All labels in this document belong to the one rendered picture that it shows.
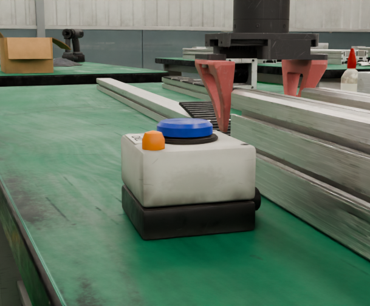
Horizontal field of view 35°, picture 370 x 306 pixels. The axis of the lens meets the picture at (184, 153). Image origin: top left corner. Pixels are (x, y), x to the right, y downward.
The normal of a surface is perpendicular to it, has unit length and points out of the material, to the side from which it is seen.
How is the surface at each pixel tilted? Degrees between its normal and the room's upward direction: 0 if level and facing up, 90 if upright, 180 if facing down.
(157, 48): 90
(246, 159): 90
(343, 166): 90
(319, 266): 0
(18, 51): 68
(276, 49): 90
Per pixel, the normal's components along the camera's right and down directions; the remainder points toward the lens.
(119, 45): 0.39, 0.17
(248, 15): -0.59, 0.15
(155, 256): 0.00, -0.98
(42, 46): 0.32, -0.29
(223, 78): 0.27, 0.52
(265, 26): -0.01, 0.18
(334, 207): -0.96, 0.05
